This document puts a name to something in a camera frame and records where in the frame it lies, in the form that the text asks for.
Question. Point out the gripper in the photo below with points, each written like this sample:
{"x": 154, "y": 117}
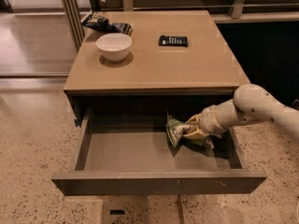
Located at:
{"x": 206, "y": 121}

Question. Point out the green jalapeno chip bag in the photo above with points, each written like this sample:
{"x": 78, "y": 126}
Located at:
{"x": 175, "y": 130}

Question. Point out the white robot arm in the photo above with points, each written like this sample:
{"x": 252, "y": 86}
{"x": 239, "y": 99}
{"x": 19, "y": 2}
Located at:
{"x": 251, "y": 104}

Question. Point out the brown drawer cabinet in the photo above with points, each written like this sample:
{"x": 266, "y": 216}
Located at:
{"x": 207, "y": 64}

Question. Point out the open top drawer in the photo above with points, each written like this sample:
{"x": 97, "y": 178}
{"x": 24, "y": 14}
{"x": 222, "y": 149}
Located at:
{"x": 130, "y": 155}

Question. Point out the dark blue chip bag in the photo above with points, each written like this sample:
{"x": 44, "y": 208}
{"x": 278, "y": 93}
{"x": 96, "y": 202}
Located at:
{"x": 100, "y": 23}

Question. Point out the white ceramic bowl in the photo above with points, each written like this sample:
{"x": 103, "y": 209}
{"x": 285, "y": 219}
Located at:
{"x": 114, "y": 47}

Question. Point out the metal railing frame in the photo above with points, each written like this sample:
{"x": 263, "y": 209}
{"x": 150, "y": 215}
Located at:
{"x": 222, "y": 11}

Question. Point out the metal vertical post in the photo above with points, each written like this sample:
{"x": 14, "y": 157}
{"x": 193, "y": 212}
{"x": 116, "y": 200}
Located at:
{"x": 72, "y": 14}

